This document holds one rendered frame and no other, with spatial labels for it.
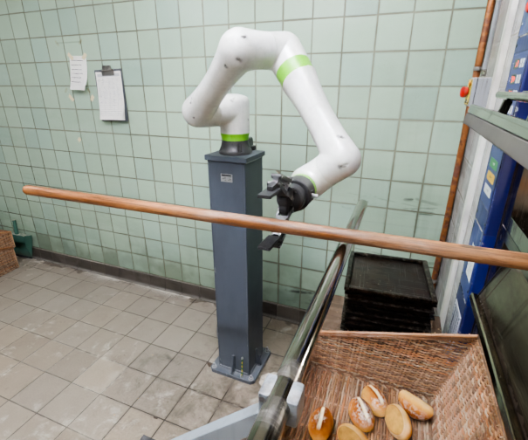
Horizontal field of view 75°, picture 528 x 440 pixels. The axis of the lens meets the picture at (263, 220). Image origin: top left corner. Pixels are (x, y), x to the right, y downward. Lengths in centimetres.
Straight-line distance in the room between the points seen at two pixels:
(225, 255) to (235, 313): 33
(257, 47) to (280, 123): 90
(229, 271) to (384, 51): 127
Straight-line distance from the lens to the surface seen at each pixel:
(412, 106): 188
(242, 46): 112
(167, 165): 242
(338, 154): 100
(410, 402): 119
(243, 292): 173
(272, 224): 76
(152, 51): 239
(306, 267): 221
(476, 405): 104
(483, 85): 154
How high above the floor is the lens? 148
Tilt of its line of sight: 21 degrees down
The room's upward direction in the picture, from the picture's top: straight up
